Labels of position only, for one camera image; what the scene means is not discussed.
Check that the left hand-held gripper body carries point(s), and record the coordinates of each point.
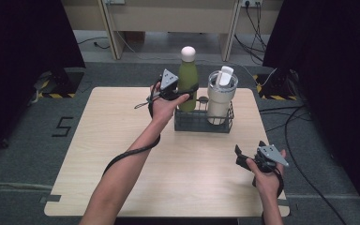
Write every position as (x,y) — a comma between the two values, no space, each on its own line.
(168,84)

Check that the green bottle with white cap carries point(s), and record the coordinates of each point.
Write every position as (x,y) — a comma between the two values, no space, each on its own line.
(187,81)

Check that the person's left hand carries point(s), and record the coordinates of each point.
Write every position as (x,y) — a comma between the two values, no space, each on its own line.
(162,109)

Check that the beige background desk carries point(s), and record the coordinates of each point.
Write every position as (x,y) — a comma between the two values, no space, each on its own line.
(172,18)

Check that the white tumbler with lid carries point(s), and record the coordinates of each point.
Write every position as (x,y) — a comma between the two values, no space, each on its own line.
(219,100)

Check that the white wall socket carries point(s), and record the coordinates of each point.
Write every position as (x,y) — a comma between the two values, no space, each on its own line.
(251,2)
(115,1)

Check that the black curtain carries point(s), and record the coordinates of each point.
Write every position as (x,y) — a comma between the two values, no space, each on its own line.
(334,62)
(22,62)

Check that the person's right hand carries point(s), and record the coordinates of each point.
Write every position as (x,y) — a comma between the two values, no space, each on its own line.
(268,184)

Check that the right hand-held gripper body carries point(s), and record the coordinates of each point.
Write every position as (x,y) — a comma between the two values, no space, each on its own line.
(270,154)

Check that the yellow black hazard tape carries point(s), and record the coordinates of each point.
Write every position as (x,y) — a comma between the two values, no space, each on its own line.
(56,95)
(275,97)

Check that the black metal stand base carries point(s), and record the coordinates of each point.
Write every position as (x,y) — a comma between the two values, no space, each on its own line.
(278,79)
(64,81)

